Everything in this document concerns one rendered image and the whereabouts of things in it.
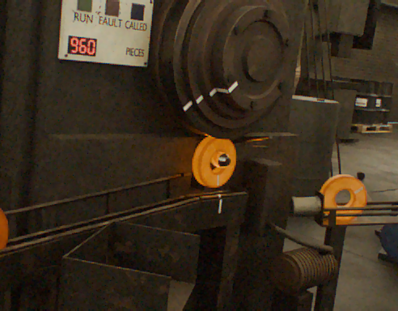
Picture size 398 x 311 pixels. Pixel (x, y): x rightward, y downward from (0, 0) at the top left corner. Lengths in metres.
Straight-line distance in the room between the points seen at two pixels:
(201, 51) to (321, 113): 2.92
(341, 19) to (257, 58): 7.97
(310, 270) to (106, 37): 0.94
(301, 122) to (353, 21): 5.54
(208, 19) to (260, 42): 0.15
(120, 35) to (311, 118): 2.94
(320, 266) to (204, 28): 0.85
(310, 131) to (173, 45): 2.94
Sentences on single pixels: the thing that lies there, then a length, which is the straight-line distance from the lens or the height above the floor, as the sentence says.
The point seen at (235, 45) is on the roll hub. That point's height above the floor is 1.14.
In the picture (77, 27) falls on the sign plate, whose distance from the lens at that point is 1.47.
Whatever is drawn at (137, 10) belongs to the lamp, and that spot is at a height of 1.20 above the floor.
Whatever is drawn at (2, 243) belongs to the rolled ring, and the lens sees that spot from 1.34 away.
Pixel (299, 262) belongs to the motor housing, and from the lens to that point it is 1.84.
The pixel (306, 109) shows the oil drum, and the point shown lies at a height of 0.81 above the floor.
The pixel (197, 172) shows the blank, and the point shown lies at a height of 0.78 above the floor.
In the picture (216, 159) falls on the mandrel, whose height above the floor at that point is 0.82.
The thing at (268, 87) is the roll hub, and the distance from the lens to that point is 1.64.
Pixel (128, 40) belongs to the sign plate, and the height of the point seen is 1.12.
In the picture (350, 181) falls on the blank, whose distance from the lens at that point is 1.93.
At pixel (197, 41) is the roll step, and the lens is 1.50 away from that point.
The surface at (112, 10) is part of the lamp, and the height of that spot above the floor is 1.19.
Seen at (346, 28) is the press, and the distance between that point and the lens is 9.62.
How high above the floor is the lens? 1.10
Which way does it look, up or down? 9 degrees down
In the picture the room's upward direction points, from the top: 7 degrees clockwise
